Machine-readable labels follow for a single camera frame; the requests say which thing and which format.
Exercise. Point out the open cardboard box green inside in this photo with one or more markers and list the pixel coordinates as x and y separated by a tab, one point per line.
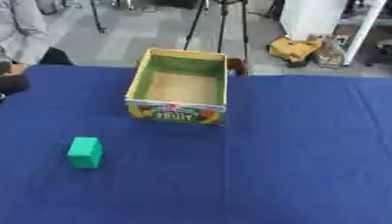
181	87

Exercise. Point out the person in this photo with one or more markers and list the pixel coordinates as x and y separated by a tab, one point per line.
20	35

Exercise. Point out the black tripod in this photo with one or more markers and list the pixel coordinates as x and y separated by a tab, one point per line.
222	26

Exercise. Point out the green rectangular block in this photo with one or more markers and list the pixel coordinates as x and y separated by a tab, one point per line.
85	152

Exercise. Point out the brown chair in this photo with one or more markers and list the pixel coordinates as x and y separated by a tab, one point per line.
237	65

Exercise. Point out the clear plastic bag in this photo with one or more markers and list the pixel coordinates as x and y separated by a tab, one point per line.
329	52

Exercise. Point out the white board panel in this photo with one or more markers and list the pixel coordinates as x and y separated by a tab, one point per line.
319	20

